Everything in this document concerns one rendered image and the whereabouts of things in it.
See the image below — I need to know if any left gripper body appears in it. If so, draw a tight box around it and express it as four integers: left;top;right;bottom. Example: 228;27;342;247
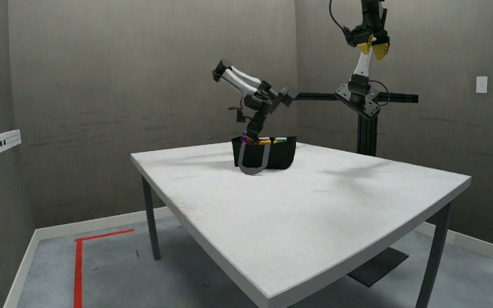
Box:
353;13;390;54

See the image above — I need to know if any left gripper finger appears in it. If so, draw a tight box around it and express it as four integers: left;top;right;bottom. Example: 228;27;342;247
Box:
357;34;373;55
371;43;388;61

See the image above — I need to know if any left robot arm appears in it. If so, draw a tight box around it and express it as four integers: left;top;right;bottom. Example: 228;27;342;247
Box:
336;0;387;118

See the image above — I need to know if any black tote bag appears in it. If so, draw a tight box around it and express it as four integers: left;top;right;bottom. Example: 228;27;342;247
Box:
231;136;297;175

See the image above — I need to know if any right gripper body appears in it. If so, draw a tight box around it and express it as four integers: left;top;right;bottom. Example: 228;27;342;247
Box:
246;112;267;139

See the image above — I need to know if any green and yellow soda can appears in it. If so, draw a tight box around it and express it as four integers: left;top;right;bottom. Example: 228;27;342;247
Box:
273;137;287;143

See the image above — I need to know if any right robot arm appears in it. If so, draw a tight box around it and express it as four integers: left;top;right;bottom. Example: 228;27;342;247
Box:
213;59;287;122

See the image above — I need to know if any yellow drink can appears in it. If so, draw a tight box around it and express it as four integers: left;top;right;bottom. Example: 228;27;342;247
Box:
257;137;271;145

